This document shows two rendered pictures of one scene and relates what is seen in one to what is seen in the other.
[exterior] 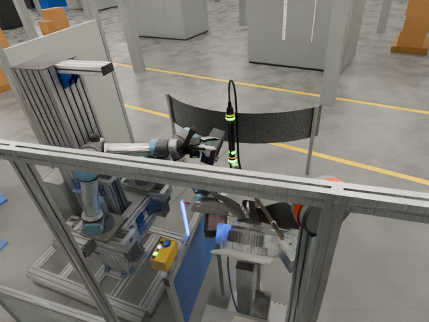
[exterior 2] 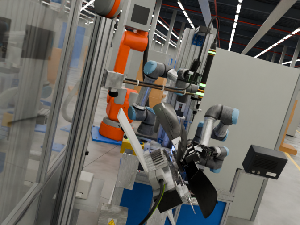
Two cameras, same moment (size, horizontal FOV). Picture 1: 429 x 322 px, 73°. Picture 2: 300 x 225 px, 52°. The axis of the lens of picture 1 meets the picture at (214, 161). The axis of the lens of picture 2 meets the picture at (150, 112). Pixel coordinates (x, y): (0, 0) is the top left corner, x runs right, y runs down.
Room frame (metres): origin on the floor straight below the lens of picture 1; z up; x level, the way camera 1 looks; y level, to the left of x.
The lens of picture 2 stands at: (0.23, -1.63, 1.68)
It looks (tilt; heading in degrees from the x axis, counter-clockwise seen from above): 10 degrees down; 65
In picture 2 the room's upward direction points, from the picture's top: 15 degrees clockwise
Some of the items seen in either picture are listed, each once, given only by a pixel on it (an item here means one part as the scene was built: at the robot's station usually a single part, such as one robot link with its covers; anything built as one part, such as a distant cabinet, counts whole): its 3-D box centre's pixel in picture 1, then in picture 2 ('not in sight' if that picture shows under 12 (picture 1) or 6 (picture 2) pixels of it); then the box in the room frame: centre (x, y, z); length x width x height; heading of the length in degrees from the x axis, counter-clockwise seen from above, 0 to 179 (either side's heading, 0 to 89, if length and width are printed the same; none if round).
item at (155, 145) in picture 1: (160, 146); (183, 73); (1.31, 0.28, 1.64); 0.11 x 0.08 x 0.09; 79
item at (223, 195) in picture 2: not in sight; (176, 185); (1.46, 0.21, 0.82); 0.90 x 0.04 x 0.08; 159
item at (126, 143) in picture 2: not in sight; (131, 148); (1.10, 0.35, 1.02); 0.16 x 0.10 x 0.11; 159
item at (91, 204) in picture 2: not in sight; (80, 190); (0.69, -0.01, 0.85); 0.36 x 0.24 x 0.03; 69
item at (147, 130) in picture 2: not in sight; (146, 127); (1.37, 0.77, 1.09); 0.15 x 0.15 x 0.10
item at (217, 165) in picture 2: not in sight; (214, 164); (1.62, 0.05, 1.08); 0.11 x 0.08 x 0.11; 147
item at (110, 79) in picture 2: not in sight; (110, 79); (0.64, -0.25, 1.54); 0.10 x 0.07 x 0.08; 14
